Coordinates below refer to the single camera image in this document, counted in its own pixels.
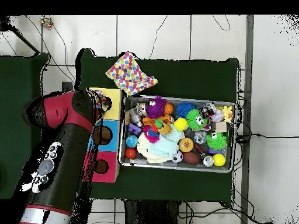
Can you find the blue globe ball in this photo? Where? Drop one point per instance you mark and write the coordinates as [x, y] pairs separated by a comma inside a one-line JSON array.
[[132, 141]]

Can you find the light teal cloth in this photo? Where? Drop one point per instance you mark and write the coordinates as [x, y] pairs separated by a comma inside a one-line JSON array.
[[163, 145]]

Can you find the shallow clear bin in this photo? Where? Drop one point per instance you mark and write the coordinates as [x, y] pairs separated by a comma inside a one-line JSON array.
[[122, 156]]

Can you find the yellow ball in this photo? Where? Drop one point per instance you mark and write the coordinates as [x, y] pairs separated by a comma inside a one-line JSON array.
[[219, 160], [181, 123]]

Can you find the blue spiky ball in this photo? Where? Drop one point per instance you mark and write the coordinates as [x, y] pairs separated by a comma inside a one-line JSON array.
[[185, 109]]

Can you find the small orange basketball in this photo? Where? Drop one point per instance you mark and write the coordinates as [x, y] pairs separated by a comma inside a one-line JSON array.
[[168, 108]]

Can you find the green spiky ball with eyes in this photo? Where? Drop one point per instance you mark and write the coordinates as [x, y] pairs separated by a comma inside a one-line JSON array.
[[196, 119]]

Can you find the green covered side table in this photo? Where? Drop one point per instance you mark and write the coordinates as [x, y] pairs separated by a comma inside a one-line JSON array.
[[14, 84]]

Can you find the dark green table cloth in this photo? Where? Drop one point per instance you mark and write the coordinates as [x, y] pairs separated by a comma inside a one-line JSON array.
[[196, 74]]

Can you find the colourful patterned cloth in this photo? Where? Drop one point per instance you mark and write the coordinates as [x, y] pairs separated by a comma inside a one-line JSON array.
[[128, 73]]

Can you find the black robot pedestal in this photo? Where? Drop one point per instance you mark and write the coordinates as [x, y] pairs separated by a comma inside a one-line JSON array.
[[149, 214]]

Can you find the purple spiky monster toy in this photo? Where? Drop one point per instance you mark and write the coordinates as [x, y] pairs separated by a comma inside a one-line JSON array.
[[155, 107]]

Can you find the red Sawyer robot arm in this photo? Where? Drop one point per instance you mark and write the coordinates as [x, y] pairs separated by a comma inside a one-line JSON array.
[[63, 114]]

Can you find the wooden box with three holes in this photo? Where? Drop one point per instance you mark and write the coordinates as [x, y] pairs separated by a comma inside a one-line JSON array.
[[114, 100]]

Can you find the small brown football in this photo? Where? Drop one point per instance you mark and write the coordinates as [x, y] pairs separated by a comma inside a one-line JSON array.
[[190, 157]]

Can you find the small colourful toy on floor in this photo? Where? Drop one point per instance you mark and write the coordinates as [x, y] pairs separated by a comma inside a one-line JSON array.
[[46, 21]]

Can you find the small soccer ball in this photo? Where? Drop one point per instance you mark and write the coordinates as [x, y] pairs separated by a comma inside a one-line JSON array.
[[177, 157]]

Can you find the brown monkey toy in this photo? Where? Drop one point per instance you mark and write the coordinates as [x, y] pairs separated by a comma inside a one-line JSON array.
[[164, 127]]

